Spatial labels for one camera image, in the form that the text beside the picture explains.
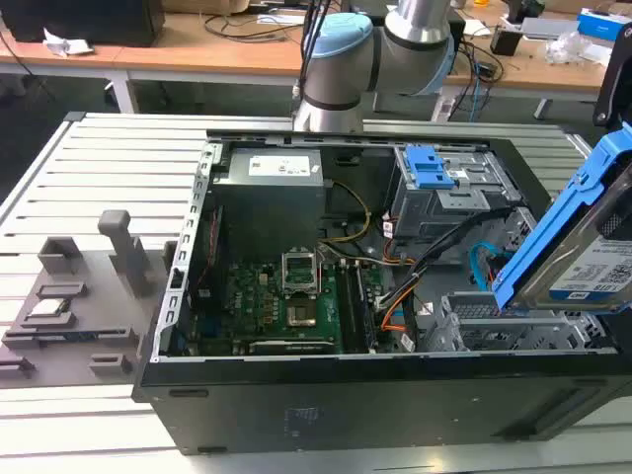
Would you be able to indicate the hard disk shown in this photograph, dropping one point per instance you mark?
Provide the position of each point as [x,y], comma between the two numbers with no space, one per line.
[568,247]

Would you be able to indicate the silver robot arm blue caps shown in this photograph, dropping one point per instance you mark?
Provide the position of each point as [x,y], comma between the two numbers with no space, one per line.
[340,69]

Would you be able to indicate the metal disk bay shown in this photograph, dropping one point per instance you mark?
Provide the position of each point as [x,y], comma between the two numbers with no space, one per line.
[494,331]

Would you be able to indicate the black expansion slot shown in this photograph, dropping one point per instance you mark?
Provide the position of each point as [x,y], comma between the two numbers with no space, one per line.
[291,344]

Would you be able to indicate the clear plastic bag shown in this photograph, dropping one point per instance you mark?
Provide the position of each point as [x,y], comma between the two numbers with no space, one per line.
[573,48]

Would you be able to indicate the blue cardboard box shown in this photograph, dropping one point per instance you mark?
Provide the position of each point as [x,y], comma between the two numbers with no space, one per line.
[605,24]

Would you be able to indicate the grey flat device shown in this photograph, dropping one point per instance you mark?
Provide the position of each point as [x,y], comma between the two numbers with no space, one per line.
[548,27]

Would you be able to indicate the small black box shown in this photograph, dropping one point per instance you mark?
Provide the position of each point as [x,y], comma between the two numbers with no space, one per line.
[506,40]

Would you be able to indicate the blue plastic drive latch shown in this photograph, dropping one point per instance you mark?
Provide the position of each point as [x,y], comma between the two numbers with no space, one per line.
[424,170]

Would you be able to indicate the grey metal drive cage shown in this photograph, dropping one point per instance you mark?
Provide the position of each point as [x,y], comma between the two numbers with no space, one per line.
[444,207]

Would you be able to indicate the black RAM slots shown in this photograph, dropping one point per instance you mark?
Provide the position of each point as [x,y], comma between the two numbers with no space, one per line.
[358,306]

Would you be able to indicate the grey power supply unit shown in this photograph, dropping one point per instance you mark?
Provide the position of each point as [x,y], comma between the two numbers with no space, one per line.
[269,197]

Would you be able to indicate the CPU socket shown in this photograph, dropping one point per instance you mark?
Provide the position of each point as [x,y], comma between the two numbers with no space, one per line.
[301,316]

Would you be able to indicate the wooden desk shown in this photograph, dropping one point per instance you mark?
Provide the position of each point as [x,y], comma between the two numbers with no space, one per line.
[197,54]

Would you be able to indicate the black open PC case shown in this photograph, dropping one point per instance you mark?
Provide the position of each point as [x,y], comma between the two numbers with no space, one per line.
[345,400]

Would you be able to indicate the green motherboard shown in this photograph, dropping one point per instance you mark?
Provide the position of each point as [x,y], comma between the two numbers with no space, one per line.
[257,301]

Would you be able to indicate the large black box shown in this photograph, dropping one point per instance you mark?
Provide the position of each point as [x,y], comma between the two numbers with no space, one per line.
[84,20]

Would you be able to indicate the white crumpled paper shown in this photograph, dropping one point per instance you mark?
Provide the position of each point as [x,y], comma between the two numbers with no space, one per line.
[66,44]

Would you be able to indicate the grey parts rack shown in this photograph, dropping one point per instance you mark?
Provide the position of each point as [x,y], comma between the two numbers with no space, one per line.
[99,316]

